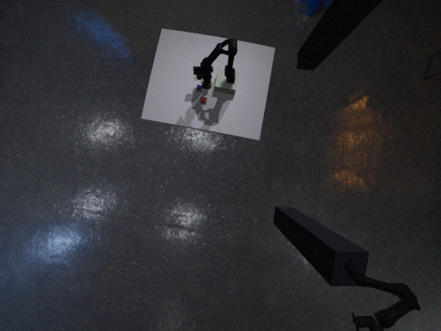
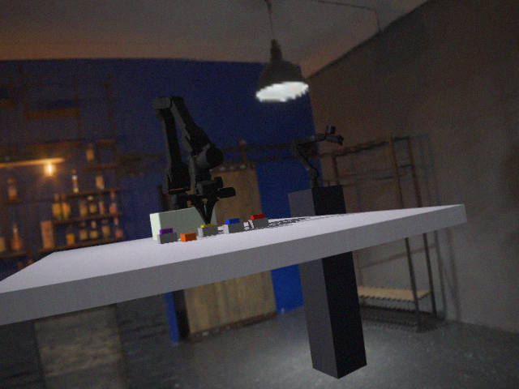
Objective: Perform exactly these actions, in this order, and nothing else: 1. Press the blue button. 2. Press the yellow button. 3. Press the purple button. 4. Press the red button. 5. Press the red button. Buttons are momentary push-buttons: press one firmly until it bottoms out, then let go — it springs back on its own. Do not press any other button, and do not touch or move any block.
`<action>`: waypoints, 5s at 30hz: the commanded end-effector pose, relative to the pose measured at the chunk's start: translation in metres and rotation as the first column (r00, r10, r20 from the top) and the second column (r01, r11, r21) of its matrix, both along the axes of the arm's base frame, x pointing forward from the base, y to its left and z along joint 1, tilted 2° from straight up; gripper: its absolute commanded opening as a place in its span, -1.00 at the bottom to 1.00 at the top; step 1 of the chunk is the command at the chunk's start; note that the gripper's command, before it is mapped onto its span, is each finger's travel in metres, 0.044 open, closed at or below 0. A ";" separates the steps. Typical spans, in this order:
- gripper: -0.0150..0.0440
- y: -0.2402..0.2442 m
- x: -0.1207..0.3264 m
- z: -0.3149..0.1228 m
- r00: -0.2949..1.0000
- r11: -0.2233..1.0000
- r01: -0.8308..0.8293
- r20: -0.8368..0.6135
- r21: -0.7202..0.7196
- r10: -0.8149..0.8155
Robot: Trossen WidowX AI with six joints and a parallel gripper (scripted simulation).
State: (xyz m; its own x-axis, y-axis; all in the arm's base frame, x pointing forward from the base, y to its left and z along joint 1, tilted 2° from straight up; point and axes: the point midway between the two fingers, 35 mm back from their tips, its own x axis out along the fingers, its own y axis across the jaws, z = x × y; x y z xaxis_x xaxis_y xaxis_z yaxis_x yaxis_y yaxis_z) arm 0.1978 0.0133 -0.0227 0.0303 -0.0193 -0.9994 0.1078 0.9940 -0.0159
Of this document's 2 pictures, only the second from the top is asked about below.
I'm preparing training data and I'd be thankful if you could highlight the red button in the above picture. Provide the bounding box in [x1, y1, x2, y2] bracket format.
[248, 214, 269, 229]

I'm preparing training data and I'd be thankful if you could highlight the yellow button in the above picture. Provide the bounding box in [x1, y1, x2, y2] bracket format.
[197, 224, 219, 237]

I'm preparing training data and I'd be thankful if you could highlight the blue button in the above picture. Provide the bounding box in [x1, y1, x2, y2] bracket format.
[222, 218, 245, 233]

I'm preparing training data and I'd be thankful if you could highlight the purple button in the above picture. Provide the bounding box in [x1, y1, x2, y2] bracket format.
[157, 229, 178, 244]

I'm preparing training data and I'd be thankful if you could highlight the orange block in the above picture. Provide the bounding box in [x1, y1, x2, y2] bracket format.
[180, 233, 197, 242]

